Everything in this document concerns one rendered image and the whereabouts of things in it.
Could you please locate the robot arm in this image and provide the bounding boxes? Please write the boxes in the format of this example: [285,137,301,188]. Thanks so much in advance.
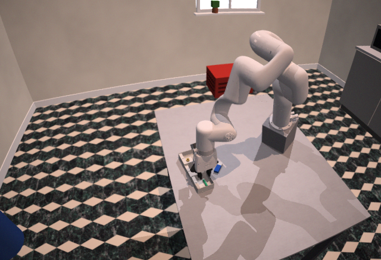
[190,30,308,156]

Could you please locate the blue and white eraser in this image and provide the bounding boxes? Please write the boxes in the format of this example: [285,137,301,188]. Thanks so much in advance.
[214,162,223,173]

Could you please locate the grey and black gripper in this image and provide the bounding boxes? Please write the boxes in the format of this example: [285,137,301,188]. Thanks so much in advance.
[190,149,218,180]

